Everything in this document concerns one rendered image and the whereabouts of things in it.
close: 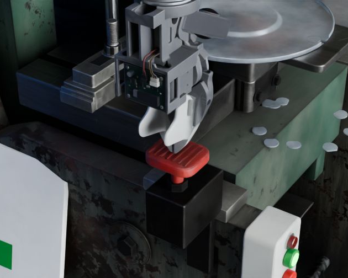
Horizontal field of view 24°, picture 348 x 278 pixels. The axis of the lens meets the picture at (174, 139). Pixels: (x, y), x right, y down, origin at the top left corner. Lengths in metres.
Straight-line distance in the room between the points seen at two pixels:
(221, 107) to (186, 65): 0.38
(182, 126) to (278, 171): 0.39
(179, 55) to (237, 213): 0.32
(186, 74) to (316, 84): 0.52
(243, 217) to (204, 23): 0.31
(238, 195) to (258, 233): 0.07
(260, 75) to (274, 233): 0.30
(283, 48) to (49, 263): 0.52
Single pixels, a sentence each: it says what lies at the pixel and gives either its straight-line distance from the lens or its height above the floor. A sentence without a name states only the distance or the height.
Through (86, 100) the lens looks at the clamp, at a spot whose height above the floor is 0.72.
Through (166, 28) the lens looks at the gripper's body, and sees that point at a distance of 0.85.
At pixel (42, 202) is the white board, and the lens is 1.32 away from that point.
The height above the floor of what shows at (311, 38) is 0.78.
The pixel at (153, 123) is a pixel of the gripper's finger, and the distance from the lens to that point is 0.95.
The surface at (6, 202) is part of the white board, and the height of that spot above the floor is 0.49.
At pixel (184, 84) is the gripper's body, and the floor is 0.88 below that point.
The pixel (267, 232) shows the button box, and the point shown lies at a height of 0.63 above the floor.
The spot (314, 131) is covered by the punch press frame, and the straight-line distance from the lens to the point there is 1.39.
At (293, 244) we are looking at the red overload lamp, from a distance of 1.09.
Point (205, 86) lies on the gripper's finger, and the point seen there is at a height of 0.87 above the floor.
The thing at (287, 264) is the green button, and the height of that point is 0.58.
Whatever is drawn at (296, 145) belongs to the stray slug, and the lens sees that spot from 1.21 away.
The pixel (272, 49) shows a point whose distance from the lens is 1.18.
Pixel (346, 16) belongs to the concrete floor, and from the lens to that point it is 3.18.
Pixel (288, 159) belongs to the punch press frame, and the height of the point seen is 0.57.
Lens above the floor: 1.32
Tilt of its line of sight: 34 degrees down
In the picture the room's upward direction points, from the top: straight up
